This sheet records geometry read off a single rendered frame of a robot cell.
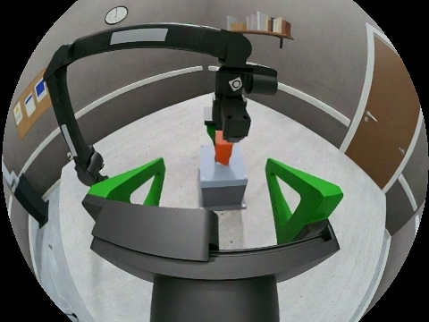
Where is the light blue plate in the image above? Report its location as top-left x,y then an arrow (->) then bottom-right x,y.
200,144 -> 248,187

